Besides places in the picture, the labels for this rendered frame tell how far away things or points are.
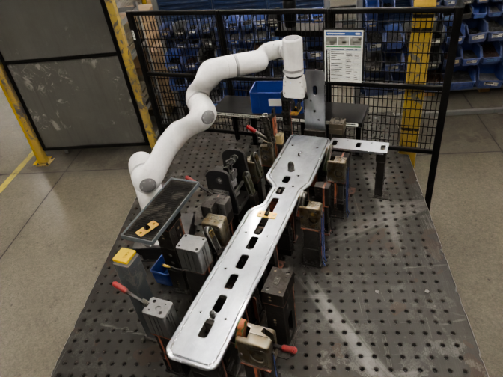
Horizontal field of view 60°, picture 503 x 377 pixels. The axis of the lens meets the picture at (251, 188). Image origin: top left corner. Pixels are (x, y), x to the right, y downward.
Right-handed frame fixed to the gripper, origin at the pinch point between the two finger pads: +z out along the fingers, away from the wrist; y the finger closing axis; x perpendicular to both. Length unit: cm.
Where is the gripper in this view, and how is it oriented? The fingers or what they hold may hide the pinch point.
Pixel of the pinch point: (296, 106)
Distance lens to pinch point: 203.7
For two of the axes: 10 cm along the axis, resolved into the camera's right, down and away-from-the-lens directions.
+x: 3.7, -5.9, 7.2
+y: 9.2, 1.4, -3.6
